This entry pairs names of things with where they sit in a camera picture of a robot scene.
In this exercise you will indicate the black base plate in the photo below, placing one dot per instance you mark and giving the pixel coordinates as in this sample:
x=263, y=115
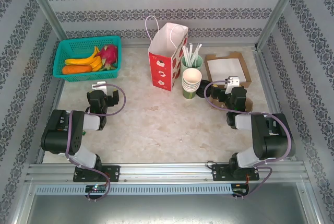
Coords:
x=112, y=173
x=217, y=173

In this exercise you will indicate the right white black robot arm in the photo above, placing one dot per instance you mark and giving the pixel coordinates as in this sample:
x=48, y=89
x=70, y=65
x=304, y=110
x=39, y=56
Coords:
x=274, y=140

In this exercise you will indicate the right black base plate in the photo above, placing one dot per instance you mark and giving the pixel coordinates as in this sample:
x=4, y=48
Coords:
x=217, y=173

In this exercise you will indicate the right aluminium side rail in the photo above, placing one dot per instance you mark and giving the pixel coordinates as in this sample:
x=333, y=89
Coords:
x=266, y=77

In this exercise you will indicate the aluminium side rail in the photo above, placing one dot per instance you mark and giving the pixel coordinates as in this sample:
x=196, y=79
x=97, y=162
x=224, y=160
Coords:
x=58, y=93
x=266, y=77

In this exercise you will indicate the light green straw holder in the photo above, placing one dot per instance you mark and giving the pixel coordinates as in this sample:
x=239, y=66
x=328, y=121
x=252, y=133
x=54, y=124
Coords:
x=199, y=62

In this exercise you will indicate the grey sheet metal shelf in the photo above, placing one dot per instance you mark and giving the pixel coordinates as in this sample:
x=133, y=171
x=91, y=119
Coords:
x=167, y=211

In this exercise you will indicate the teal plastic basket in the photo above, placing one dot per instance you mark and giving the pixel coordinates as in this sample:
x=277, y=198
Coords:
x=78, y=46

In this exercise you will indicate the orange carrot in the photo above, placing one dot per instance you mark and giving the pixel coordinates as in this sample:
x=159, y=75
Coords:
x=75, y=69

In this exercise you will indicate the left aluminium side rail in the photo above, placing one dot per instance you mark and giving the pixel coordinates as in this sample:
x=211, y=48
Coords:
x=58, y=93

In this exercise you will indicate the aluminium mounting rail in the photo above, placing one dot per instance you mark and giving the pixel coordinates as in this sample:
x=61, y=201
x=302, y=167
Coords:
x=161, y=171

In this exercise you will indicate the pink dragon fruit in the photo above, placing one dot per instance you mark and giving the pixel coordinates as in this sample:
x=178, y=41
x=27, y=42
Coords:
x=109, y=54

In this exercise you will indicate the right aluminium frame post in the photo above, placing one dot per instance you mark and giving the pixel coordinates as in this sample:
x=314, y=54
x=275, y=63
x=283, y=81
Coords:
x=279, y=7

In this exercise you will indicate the white napkin stack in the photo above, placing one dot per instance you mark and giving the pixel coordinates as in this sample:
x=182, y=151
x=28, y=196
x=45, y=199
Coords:
x=224, y=67

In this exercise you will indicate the white wrapped straw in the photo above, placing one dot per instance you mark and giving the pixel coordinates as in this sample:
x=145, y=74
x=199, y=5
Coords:
x=198, y=51
x=191, y=51
x=195, y=54
x=188, y=58
x=185, y=55

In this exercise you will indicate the right small circuit board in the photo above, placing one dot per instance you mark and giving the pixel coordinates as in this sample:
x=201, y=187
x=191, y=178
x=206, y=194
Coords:
x=240, y=191

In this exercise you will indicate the left small circuit board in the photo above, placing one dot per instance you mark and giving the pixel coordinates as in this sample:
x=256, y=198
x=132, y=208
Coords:
x=96, y=188

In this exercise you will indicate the red white paper bag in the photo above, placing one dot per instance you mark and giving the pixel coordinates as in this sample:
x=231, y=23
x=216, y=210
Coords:
x=161, y=70

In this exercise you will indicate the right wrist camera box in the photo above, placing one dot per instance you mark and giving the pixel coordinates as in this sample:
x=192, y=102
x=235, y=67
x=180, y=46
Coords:
x=232, y=81

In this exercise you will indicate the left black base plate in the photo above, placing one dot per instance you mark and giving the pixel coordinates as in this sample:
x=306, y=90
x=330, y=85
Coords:
x=112, y=173

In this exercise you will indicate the small circuit board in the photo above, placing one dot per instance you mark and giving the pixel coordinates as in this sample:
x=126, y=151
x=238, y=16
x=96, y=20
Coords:
x=96, y=188
x=240, y=191

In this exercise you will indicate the brown cardboard napkin tray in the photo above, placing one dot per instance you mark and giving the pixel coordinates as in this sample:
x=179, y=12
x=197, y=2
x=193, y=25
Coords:
x=248, y=72

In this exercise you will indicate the yellow banana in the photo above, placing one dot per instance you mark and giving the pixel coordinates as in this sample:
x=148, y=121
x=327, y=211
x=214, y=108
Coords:
x=78, y=61
x=96, y=64

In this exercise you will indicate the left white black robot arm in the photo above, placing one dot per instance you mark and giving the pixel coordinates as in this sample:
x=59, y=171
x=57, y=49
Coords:
x=57, y=135

